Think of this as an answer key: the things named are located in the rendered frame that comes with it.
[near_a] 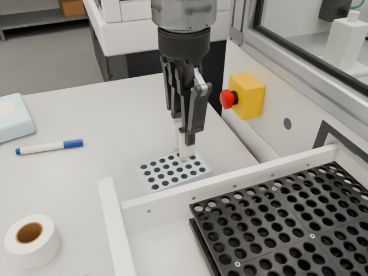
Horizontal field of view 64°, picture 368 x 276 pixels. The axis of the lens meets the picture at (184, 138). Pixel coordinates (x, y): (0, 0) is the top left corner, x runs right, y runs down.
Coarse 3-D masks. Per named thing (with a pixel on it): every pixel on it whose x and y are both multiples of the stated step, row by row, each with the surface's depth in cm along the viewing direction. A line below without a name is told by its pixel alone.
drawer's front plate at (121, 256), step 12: (108, 180) 35; (108, 192) 34; (108, 204) 32; (108, 216) 31; (120, 216) 31; (108, 228) 30; (120, 228) 30; (120, 240) 29; (120, 252) 28; (120, 264) 27; (132, 264) 27
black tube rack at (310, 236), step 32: (256, 192) 37; (288, 192) 38; (320, 192) 37; (352, 192) 37; (192, 224) 37; (224, 224) 37; (256, 224) 38; (288, 224) 37; (320, 224) 34; (352, 224) 34; (256, 256) 31; (288, 256) 31; (320, 256) 31; (352, 256) 31
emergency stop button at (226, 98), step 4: (224, 92) 59; (228, 92) 58; (220, 96) 61; (224, 96) 59; (228, 96) 58; (232, 96) 58; (220, 100) 61; (224, 100) 59; (228, 100) 58; (232, 100) 58; (224, 104) 60; (228, 104) 59; (232, 104) 59; (228, 108) 60
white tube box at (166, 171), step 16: (144, 160) 57; (160, 160) 58; (176, 160) 57; (192, 160) 57; (144, 176) 54; (160, 176) 55; (176, 176) 54; (192, 176) 54; (208, 176) 55; (144, 192) 55
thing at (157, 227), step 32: (288, 160) 43; (320, 160) 46; (352, 160) 43; (160, 192) 38; (192, 192) 39; (224, 192) 42; (128, 224) 38; (160, 224) 41; (160, 256) 37; (192, 256) 37
